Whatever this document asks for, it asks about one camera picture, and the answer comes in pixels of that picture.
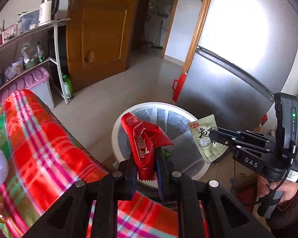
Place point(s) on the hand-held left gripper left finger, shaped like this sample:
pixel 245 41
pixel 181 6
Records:
pixel 129 178

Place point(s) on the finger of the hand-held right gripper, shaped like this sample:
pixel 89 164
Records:
pixel 248 132
pixel 238 146

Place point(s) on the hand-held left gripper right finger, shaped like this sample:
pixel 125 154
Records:
pixel 160 178

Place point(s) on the white round waste bin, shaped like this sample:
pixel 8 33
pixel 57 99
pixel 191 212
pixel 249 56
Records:
pixel 120 151

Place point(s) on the translucent bin liner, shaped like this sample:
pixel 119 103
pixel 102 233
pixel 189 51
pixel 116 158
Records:
pixel 178 148

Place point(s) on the pale green food packet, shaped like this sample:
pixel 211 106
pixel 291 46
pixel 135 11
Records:
pixel 203 133

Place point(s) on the red snack wrapper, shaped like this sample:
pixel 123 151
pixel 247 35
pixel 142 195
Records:
pixel 144 143

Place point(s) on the person's right forearm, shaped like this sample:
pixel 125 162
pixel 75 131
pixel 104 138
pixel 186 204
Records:
pixel 293 215

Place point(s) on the person's right hand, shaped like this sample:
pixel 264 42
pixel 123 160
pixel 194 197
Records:
pixel 291 191

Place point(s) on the silver refrigerator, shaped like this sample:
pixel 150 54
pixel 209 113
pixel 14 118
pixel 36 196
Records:
pixel 238 79

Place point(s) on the red fire extinguisher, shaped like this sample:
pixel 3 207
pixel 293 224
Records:
pixel 179 86

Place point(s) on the red green plaid tablecloth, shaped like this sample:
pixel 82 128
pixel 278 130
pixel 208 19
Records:
pixel 39 148

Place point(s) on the green drink bottle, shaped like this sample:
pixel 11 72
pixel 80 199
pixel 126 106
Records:
pixel 67 86

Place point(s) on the pink-lid storage bin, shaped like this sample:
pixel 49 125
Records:
pixel 43 91

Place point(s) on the wooden door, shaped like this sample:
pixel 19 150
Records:
pixel 101 42

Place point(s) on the green bowl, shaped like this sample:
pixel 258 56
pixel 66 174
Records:
pixel 30 65

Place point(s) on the green food bag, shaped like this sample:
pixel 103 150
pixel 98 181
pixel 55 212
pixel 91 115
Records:
pixel 41 54

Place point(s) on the white plastic tub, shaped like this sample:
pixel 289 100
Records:
pixel 17 65

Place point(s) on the clear plastic bag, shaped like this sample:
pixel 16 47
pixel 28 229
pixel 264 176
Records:
pixel 9 73

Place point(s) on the white food bag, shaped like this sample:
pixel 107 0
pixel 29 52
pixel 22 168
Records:
pixel 28 52

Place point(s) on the long metal kitchen shelf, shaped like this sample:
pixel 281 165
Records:
pixel 62 20

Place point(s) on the clear plastic storage box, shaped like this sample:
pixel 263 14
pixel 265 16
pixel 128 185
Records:
pixel 28 22

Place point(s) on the white electric kettle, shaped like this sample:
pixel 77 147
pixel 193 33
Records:
pixel 46 11

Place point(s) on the pink utensil holder box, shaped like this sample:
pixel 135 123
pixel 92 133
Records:
pixel 10 33

